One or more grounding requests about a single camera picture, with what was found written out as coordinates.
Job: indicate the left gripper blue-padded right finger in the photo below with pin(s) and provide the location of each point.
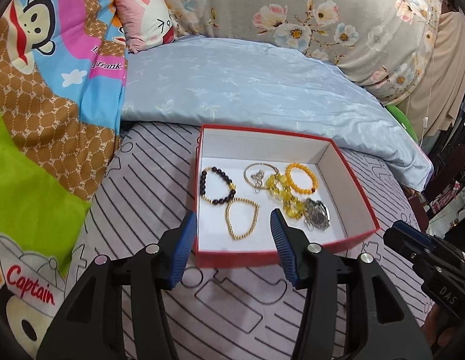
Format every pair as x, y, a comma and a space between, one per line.
379, 323

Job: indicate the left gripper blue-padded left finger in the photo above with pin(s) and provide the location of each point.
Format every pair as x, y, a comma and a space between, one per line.
89, 324

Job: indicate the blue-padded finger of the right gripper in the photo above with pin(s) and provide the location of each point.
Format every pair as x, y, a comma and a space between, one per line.
411, 252
410, 234

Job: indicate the silver wristwatch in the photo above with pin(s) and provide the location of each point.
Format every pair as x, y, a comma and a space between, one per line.
316, 215

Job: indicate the rose gold bangle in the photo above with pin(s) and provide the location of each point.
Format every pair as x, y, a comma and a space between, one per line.
254, 167

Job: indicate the silver dangle earrings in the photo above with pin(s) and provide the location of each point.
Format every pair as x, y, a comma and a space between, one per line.
257, 181

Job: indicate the person's right hand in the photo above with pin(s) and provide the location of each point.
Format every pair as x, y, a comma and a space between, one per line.
434, 332

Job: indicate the green plastic object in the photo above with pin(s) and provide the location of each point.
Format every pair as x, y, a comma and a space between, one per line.
402, 119

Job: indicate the beige curtain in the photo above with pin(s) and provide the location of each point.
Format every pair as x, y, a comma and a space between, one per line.
435, 103

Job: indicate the grey striped bed sheet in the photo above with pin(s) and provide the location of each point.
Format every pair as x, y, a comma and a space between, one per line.
223, 313

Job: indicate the red cardboard box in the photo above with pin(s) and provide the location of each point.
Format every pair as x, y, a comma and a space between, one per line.
233, 221

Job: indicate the grey floral pillow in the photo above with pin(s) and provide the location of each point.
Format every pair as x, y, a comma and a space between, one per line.
383, 46

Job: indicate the light blue quilt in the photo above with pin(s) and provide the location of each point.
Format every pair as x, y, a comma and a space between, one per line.
202, 80

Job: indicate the colourful monkey cartoon blanket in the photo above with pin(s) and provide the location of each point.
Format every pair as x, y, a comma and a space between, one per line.
63, 67

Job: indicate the pink cartoon pillow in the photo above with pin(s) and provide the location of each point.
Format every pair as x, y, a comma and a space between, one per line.
147, 23

